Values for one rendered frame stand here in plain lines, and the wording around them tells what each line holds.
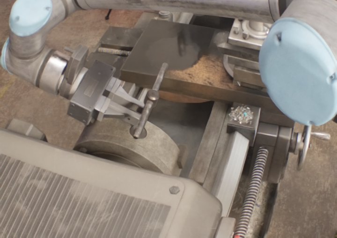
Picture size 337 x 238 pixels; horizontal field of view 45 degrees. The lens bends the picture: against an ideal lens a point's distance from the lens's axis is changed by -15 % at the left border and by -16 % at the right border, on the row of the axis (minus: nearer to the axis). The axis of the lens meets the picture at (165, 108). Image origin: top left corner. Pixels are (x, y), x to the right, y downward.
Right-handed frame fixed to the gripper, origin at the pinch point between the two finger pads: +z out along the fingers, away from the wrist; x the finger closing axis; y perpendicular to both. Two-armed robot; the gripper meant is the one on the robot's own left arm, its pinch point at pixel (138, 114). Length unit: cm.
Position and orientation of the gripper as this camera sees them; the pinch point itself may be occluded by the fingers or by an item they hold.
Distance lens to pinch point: 94.0
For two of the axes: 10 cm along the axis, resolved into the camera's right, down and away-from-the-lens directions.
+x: -3.0, 6.9, -6.6
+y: -3.1, 5.8, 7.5
